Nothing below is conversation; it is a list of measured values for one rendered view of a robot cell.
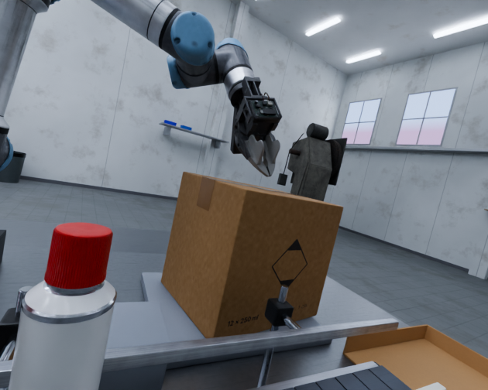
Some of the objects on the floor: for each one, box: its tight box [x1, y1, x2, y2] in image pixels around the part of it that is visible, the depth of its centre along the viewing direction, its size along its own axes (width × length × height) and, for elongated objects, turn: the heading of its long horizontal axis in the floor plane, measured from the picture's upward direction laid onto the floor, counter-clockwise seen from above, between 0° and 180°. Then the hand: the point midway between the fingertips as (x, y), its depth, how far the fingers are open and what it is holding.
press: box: [277, 123, 348, 201], centre depth 639 cm, size 138×122×267 cm
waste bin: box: [0, 151, 26, 183], centre depth 519 cm, size 48×48×61 cm
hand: (266, 172), depth 54 cm, fingers closed
